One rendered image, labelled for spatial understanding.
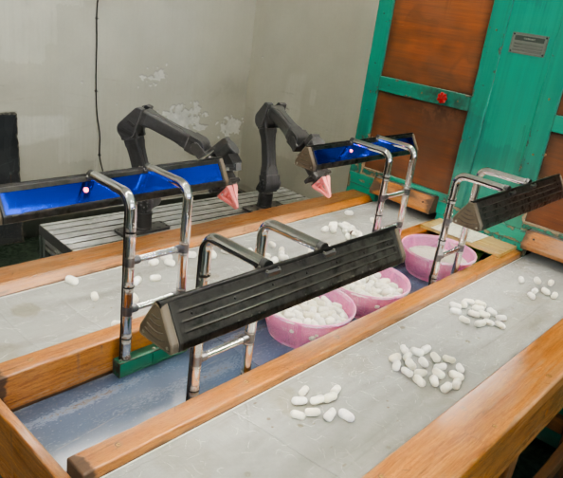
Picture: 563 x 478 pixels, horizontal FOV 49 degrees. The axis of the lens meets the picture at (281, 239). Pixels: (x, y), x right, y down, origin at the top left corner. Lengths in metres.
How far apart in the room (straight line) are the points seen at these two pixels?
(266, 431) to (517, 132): 1.56
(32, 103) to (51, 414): 2.58
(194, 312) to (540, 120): 1.71
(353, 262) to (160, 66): 3.05
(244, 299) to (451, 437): 0.56
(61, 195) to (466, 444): 0.98
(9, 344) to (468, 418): 1.01
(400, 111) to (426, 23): 0.35
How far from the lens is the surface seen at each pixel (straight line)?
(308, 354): 1.47
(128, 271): 1.37
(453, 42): 2.54
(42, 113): 3.78
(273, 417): 1.30
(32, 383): 1.41
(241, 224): 2.18
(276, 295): 1.03
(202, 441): 1.23
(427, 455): 1.27
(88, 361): 1.46
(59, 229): 2.30
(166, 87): 4.14
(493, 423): 1.42
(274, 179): 2.58
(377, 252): 1.26
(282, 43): 4.29
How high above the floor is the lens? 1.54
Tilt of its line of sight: 22 degrees down
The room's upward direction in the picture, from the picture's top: 8 degrees clockwise
